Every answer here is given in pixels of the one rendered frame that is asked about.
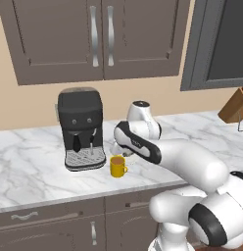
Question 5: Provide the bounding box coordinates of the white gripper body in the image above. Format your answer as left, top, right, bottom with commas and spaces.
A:
109, 141, 125, 157

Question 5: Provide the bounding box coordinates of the yellow coffee mug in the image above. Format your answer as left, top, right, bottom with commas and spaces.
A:
109, 155, 129, 179

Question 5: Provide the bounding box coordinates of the black coffee machine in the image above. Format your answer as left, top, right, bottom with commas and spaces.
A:
55, 86, 108, 173

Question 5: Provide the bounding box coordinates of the brown drawer front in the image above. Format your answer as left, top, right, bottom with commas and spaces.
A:
0, 196, 106, 230
104, 184, 190, 214

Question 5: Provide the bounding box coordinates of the brown base cupboard door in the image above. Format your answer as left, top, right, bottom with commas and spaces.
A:
105, 208, 161, 251
0, 214, 107, 251

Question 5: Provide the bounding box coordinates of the wooden knife block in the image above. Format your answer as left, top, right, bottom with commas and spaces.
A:
218, 86, 243, 125

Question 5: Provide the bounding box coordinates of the dark grey framed window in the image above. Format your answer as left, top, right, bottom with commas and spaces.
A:
179, 0, 243, 92

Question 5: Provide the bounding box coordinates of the brown drawer handle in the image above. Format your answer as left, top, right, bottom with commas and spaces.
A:
124, 201, 151, 209

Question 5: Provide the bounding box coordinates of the silver base cupboard handle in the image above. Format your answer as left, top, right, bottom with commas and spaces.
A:
90, 221, 98, 247

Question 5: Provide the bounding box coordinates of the silver drawer handle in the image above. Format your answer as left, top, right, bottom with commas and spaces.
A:
10, 211, 40, 222

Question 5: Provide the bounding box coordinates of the silver cupboard door handle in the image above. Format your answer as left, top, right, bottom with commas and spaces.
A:
89, 5, 100, 68
106, 5, 116, 68

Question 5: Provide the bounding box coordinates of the brown wall cupboard door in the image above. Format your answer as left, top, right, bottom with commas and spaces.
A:
0, 0, 105, 86
101, 0, 192, 81

